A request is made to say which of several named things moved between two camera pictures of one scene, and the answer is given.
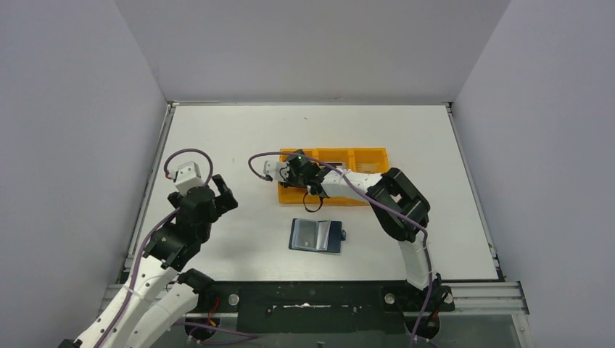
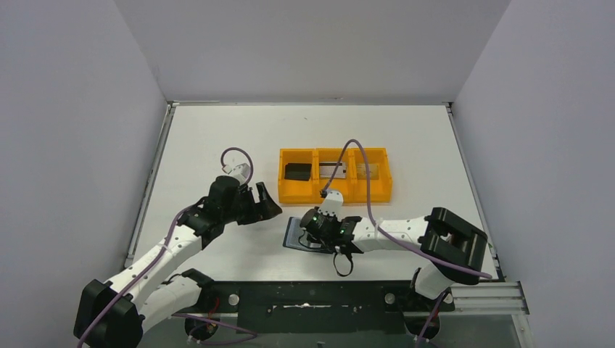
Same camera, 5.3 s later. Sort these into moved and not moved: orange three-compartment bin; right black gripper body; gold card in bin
Moved: right black gripper body
Not moved: gold card in bin; orange three-compartment bin
